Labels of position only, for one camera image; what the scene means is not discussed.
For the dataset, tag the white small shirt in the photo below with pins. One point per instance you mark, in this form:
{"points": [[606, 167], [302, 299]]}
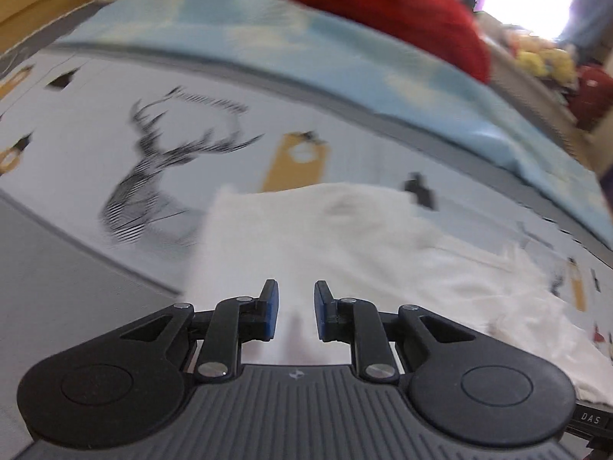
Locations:
{"points": [[359, 249]]}

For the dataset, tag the yellow plush toy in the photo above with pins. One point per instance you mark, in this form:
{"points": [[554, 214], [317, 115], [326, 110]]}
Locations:
{"points": [[546, 62]]}

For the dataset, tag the red knitted cloth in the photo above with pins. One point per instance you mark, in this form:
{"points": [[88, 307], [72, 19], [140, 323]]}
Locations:
{"points": [[383, 0]]}

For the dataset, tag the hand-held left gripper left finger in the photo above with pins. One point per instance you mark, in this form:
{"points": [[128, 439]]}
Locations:
{"points": [[271, 310]]}

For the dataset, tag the red round object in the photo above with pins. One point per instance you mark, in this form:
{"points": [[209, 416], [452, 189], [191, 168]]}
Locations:
{"points": [[594, 91]]}

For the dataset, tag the deer printed bed sheet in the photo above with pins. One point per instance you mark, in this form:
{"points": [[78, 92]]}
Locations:
{"points": [[72, 153]]}

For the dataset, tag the light blue blanket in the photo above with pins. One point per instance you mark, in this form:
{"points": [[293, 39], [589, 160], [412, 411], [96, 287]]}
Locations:
{"points": [[239, 28]]}

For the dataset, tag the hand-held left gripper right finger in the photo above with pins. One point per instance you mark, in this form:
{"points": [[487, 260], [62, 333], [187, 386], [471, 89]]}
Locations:
{"points": [[321, 311]]}

